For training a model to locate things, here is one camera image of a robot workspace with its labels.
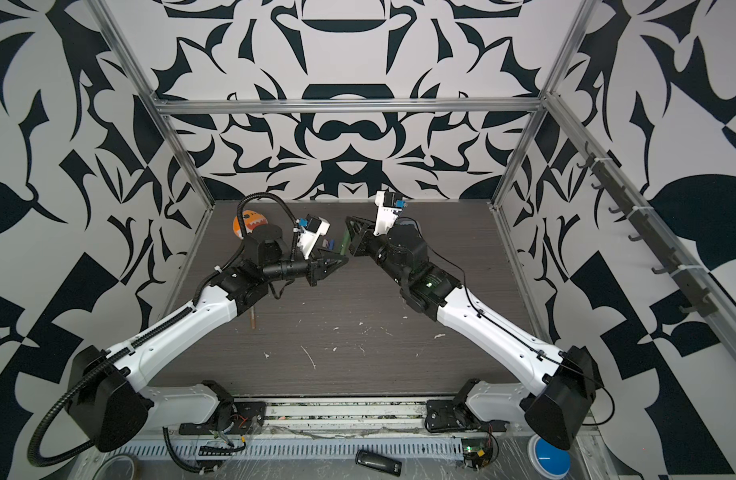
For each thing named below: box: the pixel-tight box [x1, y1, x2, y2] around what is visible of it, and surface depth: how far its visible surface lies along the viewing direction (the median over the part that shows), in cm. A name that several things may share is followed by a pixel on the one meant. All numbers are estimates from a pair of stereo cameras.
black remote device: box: [355, 449, 403, 477], surface depth 68 cm
